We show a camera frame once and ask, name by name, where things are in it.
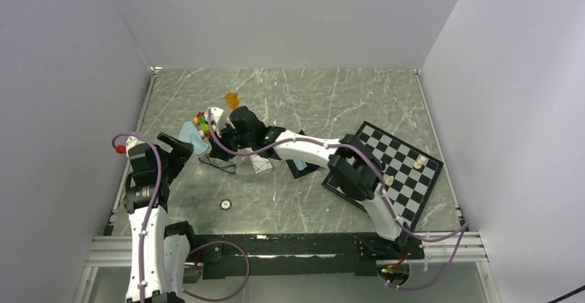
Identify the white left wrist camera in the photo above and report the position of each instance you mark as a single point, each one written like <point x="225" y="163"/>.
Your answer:
<point x="130" y="143"/>

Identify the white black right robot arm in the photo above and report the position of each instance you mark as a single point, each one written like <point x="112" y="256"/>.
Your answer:
<point x="353" y="167"/>

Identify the black white chessboard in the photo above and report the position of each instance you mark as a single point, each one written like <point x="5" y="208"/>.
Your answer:
<point x="411" y="188"/>

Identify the black glasses case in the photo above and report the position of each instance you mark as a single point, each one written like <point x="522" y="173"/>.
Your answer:
<point x="293" y="152"/>

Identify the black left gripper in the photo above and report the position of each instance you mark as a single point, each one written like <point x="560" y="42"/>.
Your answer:
<point x="181" y="152"/>

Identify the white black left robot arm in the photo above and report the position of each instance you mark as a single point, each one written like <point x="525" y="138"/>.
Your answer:
<point x="159" y="249"/>

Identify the thin black framed glasses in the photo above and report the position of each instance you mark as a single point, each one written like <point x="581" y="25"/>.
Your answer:
<point x="228" y="167"/>

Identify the light blue cleaning cloth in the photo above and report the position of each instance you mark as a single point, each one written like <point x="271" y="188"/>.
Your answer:
<point x="190" y="134"/>

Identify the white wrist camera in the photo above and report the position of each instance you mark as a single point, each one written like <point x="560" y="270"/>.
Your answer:
<point x="217" y="119"/>
<point x="130" y="143"/>

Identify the black table front rail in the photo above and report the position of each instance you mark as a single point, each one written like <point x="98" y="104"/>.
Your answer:
<point x="360" y="254"/>

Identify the colourful toy brick car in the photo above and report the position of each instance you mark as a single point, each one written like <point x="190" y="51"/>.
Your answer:
<point x="201" y="124"/>

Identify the small round metal disc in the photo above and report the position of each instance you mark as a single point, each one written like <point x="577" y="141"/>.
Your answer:
<point x="225" y="205"/>

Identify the white geometric glasses case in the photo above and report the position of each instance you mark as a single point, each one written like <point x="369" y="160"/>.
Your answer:
<point x="260" y="165"/>

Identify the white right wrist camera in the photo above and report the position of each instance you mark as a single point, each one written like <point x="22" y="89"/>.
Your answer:
<point x="217" y="119"/>

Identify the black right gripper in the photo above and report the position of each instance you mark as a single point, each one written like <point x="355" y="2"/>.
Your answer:
<point x="218" y="151"/>

